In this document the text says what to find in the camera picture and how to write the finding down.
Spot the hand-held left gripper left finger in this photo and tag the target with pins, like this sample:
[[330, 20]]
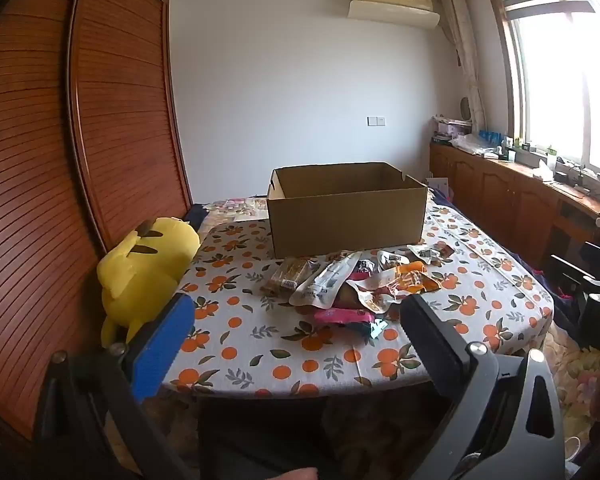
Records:
[[160, 350]]

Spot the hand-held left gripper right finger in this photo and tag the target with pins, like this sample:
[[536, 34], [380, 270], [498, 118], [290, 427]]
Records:
[[437, 350]]

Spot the teal snack packet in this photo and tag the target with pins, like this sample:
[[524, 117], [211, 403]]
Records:
[[375, 329]]

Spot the orange snack packet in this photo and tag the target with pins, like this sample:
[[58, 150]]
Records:
[[412, 278]]

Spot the white and red snack packet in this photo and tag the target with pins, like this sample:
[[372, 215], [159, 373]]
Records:
[[377, 297]]

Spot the beige printed snack packet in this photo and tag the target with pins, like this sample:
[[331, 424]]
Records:
[[432, 253]]

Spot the white dark-print snack packet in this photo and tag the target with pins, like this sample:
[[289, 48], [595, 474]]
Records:
[[392, 260]]

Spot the brown snack packet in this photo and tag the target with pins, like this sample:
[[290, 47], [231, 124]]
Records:
[[347, 299]]

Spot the dark pink small snack packet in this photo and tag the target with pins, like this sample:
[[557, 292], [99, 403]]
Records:
[[363, 267]]

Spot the brown cardboard box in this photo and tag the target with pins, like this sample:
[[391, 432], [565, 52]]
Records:
[[345, 220]]

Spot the yellow plush toy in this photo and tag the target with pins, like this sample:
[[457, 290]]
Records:
[[140, 270]]

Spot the orange-print tablecloth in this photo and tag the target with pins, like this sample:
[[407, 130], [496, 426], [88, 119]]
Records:
[[260, 340]]

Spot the white paper bag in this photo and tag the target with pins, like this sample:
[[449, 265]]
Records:
[[437, 187]]

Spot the wooden cabinet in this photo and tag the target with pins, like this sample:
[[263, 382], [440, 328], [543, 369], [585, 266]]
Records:
[[495, 195]]

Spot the clear plastic bag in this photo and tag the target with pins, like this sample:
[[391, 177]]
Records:
[[472, 144]]

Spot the blue bottle pack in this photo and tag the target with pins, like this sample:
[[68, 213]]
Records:
[[490, 136]]

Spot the stack of boxes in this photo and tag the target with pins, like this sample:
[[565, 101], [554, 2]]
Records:
[[447, 129]]

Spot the wooden wardrobe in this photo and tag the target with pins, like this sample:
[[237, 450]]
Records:
[[40, 160]]

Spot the wood-framed window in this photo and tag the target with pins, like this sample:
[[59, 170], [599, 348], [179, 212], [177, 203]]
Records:
[[555, 75]]

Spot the pale curtain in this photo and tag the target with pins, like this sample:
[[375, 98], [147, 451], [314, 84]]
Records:
[[462, 45]]

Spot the white air conditioner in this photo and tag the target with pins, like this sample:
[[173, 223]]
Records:
[[392, 7]]

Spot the white wall switch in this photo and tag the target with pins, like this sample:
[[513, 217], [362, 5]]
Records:
[[376, 120]]

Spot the dark oval wall ornament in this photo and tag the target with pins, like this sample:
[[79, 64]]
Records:
[[464, 106]]

